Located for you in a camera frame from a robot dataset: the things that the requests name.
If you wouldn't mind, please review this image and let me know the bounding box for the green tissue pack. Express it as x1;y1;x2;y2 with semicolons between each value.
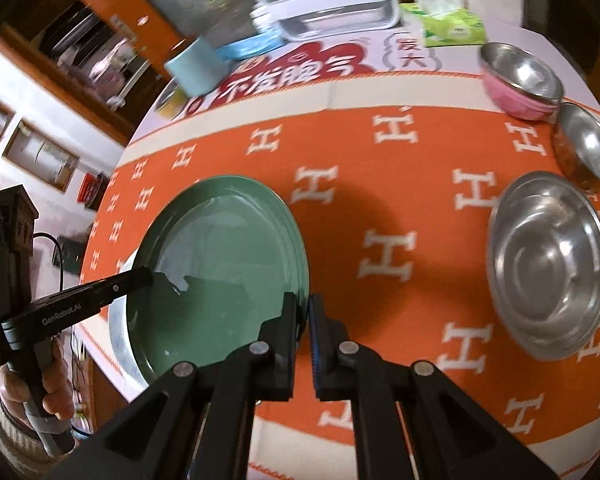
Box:
397;0;487;48

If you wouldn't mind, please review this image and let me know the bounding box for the black cable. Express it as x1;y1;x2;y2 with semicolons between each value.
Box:
32;232;81;291

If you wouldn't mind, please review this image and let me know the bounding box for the person's left hand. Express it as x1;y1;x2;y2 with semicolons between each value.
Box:
0;337;81;428

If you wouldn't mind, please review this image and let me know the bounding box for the white clear storage organiser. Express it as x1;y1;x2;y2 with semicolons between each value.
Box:
237;0;401;41

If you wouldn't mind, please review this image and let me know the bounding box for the teal canister with brown lid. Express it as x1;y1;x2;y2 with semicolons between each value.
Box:
164;36;231;97

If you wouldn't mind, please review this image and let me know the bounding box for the green plate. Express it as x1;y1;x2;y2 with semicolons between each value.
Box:
125;175;311;386

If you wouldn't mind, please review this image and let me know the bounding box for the dark green bag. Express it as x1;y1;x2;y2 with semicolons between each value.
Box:
52;237;88;276

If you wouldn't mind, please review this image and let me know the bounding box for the orange patterned tablecloth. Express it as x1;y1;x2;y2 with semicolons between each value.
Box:
77;0;600;480

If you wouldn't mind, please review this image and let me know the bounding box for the dark basket with red lid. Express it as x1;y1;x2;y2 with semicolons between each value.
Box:
77;171;108;211

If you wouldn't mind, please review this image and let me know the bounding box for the small steel bowl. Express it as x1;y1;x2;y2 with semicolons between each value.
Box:
551;102;600;193

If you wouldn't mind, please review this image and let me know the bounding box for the large white plate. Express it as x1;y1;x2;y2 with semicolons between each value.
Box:
107;251;153;387

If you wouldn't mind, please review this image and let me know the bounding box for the person's left forearm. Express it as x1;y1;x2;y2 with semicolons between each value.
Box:
0;400;78;473

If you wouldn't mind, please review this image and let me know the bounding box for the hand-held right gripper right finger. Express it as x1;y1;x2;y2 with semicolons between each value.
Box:
307;292;551;480

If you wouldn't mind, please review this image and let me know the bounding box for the large steel bowl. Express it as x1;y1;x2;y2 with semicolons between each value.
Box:
486;170;600;362

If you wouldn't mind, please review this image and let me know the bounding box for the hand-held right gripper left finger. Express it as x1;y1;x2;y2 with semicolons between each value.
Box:
50;291;301;480

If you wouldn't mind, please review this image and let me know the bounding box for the round yellow tin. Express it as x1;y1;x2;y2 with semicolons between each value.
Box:
156;77;191;120

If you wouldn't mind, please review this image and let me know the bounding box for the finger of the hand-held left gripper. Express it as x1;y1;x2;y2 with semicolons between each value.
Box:
97;266;155;308

